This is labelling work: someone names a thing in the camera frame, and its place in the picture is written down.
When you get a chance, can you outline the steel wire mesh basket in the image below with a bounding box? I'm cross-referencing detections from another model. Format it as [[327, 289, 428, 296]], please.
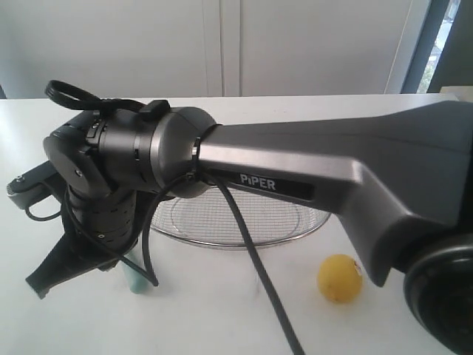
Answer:
[[151, 188, 330, 250]]

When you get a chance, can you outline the teal handled peeler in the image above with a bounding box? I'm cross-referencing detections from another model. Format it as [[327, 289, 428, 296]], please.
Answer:
[[121, 247, 151, 294]]

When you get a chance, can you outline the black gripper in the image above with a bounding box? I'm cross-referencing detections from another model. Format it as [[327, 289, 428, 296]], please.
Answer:
[[26, 217, 136, 299]]

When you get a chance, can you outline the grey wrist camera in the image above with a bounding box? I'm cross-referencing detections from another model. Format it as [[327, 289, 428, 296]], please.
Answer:
[[7, 161, 67, 210]]

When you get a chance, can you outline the yellow lemon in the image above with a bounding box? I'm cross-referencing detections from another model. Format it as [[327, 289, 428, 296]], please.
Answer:
[[316, 254, 363, 304]]

